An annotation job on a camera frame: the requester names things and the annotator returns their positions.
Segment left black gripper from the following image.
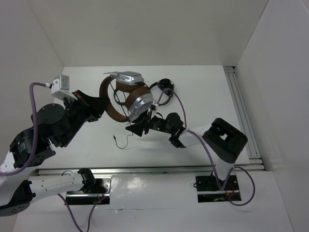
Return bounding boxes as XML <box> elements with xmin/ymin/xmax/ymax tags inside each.
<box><xmin>58</xmin><ymin>89</ymin><xmax>111</xmax><ymax>147</ymax></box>

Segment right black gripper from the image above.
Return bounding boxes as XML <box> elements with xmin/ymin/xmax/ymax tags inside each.
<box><xmin>126</xmin><ymin>106</ymin><xmax>174</xmax><ymax>137</ymax></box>

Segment brown silver headphones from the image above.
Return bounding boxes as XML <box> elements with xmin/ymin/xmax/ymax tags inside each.
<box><xmin>99</xmin><ymin>71</ymin><xmax>154</xmax><ymax>123</ymax></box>

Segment thin black headphone cable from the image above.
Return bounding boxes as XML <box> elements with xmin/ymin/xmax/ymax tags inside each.
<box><xmin>110</xmin><ymin>79</ymin><xmax>155</xmax><ymax>150</ymax></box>

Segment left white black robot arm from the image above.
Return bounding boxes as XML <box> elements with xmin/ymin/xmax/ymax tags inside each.
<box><xmin>0</xmin><ymin>90</ymin><xmax>110</xmax><ymax>217</ymax></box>

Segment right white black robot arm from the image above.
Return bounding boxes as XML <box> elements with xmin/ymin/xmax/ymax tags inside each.
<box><xmin>126</xmin><ymin>113</ymin><xmax>248</xmax><ymax>190</ymax></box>

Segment black headphones right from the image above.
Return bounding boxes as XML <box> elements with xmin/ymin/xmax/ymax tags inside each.
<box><xmin>149</xmin><ymin>78</ymin><xmax>175</xmax><ymax>106</ymax></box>

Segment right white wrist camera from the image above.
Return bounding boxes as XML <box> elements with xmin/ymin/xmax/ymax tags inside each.
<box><xmin>148</xmin><ymin>99</ymin><xmax>159</xmax><ymax>115</ymax></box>

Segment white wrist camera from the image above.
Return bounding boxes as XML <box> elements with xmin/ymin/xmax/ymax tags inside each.
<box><xmin>148</xmin><ymin>99</ymin><xmax>159</xmax><ymax>115</ymax></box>
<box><xmin>51</xmin><ymin>74</ymin><xmax>77</xmax><ymax>102</ymax></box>

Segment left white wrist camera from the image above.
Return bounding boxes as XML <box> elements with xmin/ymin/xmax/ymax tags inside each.
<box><xmin>51</xmin><ymin>74</ymin><xmax>77</xmax><ymax>102</ymax></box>

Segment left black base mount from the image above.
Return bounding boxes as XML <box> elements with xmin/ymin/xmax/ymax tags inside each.
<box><xmin>65</xmin><ymin>176</ymin><xmax>112</xmax><ymax>195</ymax></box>

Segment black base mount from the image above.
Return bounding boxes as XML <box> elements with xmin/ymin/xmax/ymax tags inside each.
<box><xmin>194</xmin><ymin>175</ymin><xmax>239</xmax><ymax>192</ymax></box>
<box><xmin>65</xmin><ymin>176</ymin><xmax>112</xmax><ymax>195</ymax></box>

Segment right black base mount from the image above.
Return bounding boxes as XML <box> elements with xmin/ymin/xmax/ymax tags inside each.
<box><xmin>194</xmin><ymin>175</ymin><xmax>239</xmax><ymax>192</ymax></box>

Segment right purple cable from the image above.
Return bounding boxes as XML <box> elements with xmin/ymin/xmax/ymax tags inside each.
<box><xmin>158</xmin><ymin>88</ymin><xmax>256</xmax><ymax>206</ymax></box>

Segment aluminium rail front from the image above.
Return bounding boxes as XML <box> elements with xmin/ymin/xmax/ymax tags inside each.
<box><xmin>38</xmin><ymin>163</ymin><xmax>265</xmax><ymax>176</ymax></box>

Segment aluminium rail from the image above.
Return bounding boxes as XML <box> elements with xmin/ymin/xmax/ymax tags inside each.
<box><xmin>38</xmin><ymin>163</ymin><xmax>265</xmax><ymax>176</ymax></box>
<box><xmin>223</xmin><ymin>66</ymin><xmax>265</xmax><ymax>171</ymax></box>

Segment aluminium rail right side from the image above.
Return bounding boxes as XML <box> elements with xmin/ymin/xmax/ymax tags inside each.
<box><xmin>223</xmin><ymin>66</ymin><xmax>265</xmax><ymax>171</ymax></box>

